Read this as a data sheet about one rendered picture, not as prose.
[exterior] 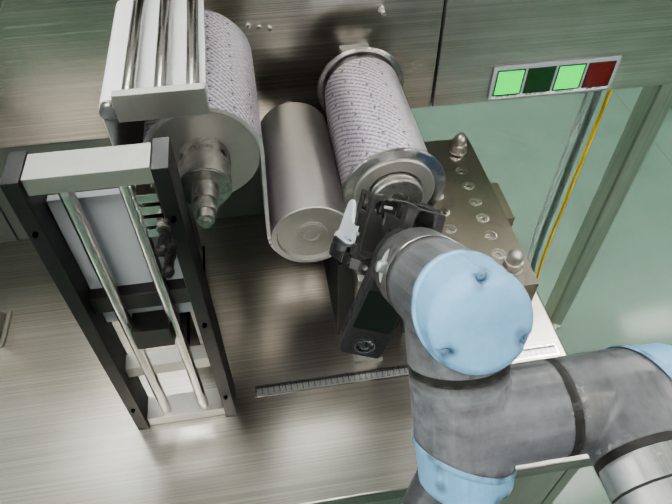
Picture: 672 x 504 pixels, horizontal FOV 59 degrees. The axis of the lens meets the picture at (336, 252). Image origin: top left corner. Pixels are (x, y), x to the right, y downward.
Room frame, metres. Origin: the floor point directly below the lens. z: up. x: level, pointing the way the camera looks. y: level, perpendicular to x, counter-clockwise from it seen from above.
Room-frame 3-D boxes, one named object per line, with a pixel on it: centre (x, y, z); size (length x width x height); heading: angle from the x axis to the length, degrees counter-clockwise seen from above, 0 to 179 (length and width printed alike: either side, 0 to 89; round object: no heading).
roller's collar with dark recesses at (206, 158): (0.56, 0.16, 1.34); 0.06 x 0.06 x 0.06; 9
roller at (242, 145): (0.71, 0.19, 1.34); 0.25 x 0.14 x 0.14; 9
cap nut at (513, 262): (0.66, -0.30, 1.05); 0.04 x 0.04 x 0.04
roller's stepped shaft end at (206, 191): (0.50, 0.15, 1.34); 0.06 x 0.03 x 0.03; 9
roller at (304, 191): (0.73, 0.06, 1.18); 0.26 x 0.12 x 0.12; 9
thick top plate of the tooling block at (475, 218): (0.81, -0.23, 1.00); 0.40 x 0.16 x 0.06; 9
